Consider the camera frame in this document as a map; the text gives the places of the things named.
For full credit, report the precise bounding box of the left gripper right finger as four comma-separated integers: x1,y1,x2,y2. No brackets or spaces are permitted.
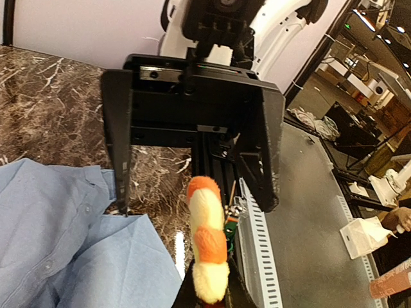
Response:
225,259,257,308

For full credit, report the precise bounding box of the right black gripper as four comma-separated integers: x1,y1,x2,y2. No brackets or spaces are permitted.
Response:
101,54,285,215

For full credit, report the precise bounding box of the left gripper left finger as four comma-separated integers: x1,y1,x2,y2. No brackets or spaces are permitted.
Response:
173,259,204,308

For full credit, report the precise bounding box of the plush sunflower brooch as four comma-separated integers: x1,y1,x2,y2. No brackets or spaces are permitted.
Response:
187,176,230,307

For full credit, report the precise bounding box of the light blue shirt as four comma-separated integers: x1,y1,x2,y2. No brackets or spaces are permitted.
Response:
1,158,182,307

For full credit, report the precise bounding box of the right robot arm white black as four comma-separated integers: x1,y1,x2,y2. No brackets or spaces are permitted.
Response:
100,1,327,214

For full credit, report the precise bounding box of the bystander hand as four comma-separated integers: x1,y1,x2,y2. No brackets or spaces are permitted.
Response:
381,207,411,232

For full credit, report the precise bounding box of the white plastic bag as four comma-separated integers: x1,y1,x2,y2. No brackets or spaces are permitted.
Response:
340,217,394,260

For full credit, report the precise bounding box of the white slotted cable duct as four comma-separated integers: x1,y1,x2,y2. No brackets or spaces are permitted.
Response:
238,178,283,307

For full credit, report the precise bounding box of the black front table rail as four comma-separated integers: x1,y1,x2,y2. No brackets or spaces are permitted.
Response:
191,132,245,205

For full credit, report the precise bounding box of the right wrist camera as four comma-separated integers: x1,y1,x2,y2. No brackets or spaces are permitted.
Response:
182,1,264,60

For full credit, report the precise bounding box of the left black frame post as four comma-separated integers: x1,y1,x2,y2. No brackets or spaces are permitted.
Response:
2,0,16,46

